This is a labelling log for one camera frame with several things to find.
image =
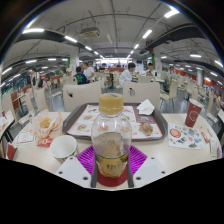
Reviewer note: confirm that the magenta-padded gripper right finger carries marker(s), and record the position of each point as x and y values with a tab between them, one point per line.
148	170

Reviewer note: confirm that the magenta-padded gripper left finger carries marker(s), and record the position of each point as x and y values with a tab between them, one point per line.
73	171

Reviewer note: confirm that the clear bottle with tan cap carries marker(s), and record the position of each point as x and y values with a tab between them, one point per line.
111	146

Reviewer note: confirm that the white ribbed paper cup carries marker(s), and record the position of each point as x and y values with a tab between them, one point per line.
63	146

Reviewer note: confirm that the red sauce packet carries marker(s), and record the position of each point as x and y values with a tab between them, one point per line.
45	142

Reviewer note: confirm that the printed paper tray liner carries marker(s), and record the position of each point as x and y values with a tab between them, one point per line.
83	125

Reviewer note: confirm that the colourful sticker sheet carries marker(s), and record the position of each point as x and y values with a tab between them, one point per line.
185	136

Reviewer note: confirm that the dark plastic food tray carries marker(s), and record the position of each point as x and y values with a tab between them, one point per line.
70	120

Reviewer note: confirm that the paper food bag with fries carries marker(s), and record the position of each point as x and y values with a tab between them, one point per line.
46	124

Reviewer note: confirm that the white printed card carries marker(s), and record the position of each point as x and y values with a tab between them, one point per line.
25	137

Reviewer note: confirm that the crumpled white napkin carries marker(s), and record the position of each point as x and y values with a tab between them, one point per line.
146	107

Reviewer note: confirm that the pale printed paper sheet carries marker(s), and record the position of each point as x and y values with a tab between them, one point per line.
215	148

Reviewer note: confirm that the red paper drink cup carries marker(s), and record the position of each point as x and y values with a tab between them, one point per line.
193	115

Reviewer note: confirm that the beige chair with oval hole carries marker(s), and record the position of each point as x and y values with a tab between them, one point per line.
83	95
145	93

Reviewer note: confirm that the group of beige chairs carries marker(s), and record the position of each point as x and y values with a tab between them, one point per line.
40	98

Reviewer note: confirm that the black-edged white table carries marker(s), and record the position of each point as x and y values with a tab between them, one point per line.
5	121
220	115

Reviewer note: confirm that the person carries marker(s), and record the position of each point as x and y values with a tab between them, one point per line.
88	71
125	76
80	78
151	70

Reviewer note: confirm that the ceiling air conditioner unit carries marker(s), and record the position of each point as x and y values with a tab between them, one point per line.
90	32

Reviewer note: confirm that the group of ceiling lights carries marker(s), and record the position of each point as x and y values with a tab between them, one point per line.
170	13

